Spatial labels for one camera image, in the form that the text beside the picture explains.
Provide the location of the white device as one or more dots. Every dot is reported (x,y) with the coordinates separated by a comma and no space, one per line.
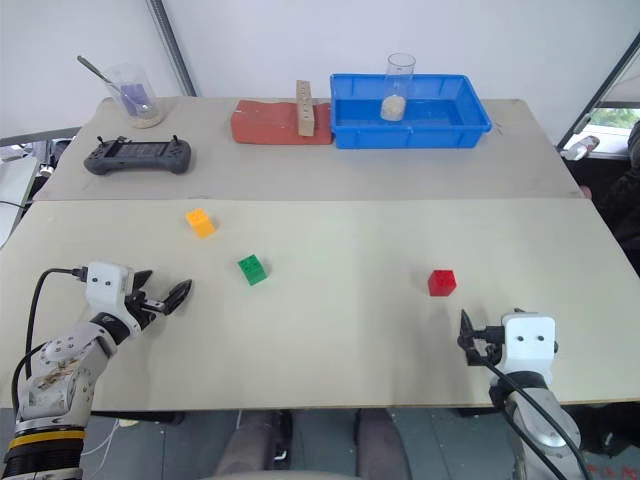
(581,146)

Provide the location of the clear plastic cup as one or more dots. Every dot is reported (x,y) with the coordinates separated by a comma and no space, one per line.
(401,75)

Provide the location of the beige granular lump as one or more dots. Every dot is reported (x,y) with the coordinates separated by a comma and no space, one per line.
(393,108)

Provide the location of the dark grey handheld controller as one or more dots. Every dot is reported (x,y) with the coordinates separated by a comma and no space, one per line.
(137,157)

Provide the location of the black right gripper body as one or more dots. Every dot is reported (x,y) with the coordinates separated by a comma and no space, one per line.
(491,350)

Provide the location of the grey metal pole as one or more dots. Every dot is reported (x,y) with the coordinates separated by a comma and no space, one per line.
(172,45)

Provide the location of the clear glass beaker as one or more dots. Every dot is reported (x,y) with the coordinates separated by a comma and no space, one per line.
(131,90)

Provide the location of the yellow toy block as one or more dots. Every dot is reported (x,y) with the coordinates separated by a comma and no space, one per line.
(201,223)

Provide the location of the metal spoon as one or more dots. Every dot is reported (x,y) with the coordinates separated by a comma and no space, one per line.
(95,69)

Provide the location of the beige round coaster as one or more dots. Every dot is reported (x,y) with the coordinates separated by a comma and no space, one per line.
(150,121)

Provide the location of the dark window frame bar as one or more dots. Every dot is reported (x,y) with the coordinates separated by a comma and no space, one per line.
(600,95)

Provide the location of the red brick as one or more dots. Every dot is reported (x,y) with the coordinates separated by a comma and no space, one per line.
(265,122)

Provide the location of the blue plastic bin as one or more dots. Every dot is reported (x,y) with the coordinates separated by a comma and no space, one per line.
(400,135)

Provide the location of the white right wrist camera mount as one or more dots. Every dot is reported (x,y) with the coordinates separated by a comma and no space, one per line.
(529,345)

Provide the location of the wooden block with holes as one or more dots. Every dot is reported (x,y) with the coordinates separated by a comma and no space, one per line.
(305,112)

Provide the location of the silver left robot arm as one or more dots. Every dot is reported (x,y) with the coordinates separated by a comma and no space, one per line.
(57,372)

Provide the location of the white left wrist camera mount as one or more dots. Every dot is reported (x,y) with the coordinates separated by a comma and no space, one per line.
(105,289)

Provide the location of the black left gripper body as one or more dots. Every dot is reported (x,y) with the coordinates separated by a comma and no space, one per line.
(148,305)

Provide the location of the person in dark clothes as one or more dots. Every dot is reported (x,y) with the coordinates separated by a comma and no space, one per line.
(625,200)

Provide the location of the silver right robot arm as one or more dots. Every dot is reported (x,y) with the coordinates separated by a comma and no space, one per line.
(540,422)

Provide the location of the white side desk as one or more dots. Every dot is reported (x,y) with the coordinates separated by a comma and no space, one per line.
(12,190)

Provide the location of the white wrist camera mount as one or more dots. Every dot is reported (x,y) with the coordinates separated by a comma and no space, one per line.
(105,289)
(529,345)

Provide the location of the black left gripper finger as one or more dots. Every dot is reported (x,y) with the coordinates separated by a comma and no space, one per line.
(143,279)
(178,296)

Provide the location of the red toy block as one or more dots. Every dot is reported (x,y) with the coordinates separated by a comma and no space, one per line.
(442,283)

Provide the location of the green toy block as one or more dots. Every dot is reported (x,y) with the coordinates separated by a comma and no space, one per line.
(253,270)

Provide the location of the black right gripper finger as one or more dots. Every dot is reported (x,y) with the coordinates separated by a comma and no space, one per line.
(466,332)
(474,357)

